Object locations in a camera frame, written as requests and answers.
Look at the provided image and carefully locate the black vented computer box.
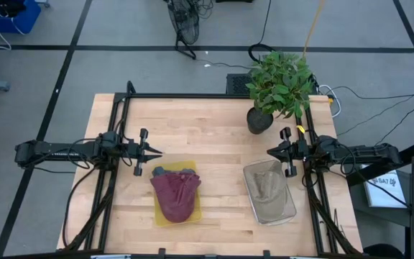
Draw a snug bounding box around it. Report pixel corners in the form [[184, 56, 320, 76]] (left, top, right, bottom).
[[225, 73, 255, 96]]

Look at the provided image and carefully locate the black chair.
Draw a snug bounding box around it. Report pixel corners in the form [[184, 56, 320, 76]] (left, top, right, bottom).
[[363, 243, 406, 259]]

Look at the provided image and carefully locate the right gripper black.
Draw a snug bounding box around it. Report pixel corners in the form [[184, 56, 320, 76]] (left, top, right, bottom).
[[267, 127, 311, 178]]

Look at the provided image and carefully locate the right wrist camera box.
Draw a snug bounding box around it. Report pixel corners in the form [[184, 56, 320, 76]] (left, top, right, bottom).
[[295, 142, 311, 158]]

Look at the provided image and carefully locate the black floor fan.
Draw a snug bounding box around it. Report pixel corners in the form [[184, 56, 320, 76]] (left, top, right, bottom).
[[166, 0, 201, 60]]

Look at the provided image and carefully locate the black aluminium table frame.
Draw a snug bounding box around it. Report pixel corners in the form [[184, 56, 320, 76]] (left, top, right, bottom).
[[57, 81, 364, 259]]

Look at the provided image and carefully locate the black looped cable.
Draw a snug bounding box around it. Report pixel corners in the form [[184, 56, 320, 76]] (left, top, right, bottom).
[[247, 0, 277, 64]]

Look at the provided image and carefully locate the white paper sheet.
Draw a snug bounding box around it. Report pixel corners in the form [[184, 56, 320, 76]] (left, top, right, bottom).
[[359, 164, 408, 209]]

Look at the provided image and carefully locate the green plant in black pot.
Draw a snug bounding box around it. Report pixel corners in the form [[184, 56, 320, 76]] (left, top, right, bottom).
[[245, 50, 313, 135]]

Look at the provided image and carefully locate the yellow translucent plastic bin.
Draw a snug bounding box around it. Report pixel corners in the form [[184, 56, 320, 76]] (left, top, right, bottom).
[[152, 159, 203, 228]]

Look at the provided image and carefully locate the mauve baseball cap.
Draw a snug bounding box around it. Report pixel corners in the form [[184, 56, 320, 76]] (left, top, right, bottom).
[[149, 170, 202, 224]]

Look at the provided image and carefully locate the white cable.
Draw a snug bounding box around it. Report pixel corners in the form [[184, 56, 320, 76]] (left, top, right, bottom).
[[317, 83, 343, 119]]

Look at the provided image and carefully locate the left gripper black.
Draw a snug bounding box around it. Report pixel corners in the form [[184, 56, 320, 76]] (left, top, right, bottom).
[[120, 127, 164, 177]]

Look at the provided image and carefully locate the yellow hose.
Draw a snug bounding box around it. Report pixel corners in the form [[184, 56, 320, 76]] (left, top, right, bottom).
[[302, 0, 326, 58]]

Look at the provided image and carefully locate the tan baseball cap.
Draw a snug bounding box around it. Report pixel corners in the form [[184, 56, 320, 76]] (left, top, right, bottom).
[[246, 160, 288, 222]]

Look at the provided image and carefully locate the blue cart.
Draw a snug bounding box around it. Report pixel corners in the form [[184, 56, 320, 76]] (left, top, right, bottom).
[[0, 0, 42, 35]]

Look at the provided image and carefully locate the grey baseball cap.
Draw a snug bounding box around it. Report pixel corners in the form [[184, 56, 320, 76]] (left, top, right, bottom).
[[151, 165, 174, 178]]

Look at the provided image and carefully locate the clear plastic bin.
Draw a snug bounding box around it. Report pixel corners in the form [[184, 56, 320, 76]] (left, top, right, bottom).
[[242, 159, 298, 227]]

